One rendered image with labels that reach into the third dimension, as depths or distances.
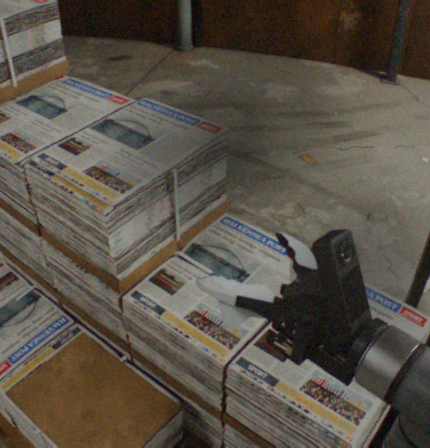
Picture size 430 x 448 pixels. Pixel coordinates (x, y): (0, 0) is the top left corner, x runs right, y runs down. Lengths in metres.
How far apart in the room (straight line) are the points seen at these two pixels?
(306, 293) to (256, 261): 0.64
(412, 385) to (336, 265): 0.14
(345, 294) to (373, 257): 1.99
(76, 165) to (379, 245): 1.79
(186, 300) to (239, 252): 0.19
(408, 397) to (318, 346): 0.13
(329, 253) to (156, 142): 0.72
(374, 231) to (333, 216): 0.23
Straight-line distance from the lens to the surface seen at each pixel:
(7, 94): 1.50
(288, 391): 1.00
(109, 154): 1.16
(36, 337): 1.43
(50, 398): 1.31
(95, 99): 1.41
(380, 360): 0.55
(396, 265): 2.53
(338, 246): 0.54
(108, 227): 1.03
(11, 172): 1.28
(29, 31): 1.50
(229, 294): 0.58
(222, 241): 1.27
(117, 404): 1.26
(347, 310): 0.55
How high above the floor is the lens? 1.67
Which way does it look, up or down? 40 degrees down
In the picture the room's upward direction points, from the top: straight up
